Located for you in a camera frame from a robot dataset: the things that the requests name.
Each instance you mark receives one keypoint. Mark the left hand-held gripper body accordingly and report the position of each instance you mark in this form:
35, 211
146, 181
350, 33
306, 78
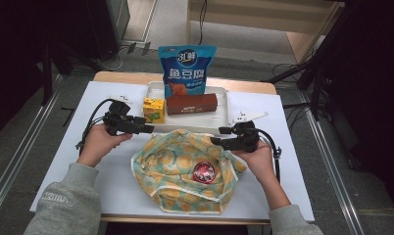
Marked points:
118, 122

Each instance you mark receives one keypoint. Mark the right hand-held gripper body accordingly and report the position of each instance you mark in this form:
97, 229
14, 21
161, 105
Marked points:
247, 138

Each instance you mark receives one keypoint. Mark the yellow drink carton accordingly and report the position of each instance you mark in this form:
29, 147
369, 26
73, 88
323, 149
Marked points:
154, 111

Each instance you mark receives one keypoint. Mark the white plastic tray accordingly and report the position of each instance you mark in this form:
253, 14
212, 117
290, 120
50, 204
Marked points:
198, 122

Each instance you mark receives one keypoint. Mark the brown rectangular box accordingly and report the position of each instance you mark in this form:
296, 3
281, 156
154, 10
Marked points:
191, 104

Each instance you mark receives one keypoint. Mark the blue snack bag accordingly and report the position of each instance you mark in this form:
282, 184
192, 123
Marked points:
187, 73

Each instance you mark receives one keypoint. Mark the lemon print cloth bag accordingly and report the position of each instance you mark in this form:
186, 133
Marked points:
162, 196

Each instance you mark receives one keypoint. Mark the person's right hand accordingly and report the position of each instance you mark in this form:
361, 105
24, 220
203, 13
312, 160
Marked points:
262, 163

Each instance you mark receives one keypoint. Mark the person's left hand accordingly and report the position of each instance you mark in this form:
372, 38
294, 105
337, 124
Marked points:
95, 145

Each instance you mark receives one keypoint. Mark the red round tin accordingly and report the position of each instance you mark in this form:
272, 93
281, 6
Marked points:
204, 172

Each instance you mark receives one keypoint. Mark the wooden table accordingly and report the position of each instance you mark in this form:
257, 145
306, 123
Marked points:
120, 76

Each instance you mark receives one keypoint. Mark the black metal stand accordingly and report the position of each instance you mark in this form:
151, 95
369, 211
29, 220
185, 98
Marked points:
48, 71

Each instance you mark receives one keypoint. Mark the black tripod stand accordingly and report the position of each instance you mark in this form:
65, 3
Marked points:
316, 75

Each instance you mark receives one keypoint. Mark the grey cabinet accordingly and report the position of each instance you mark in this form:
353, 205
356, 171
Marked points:
118, 16

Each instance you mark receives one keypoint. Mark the wooden shelf unit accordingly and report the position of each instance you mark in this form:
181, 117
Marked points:
250, 16

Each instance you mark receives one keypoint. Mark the metal floor rail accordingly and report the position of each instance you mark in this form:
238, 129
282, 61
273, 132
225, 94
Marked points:
335, 169
22, 147

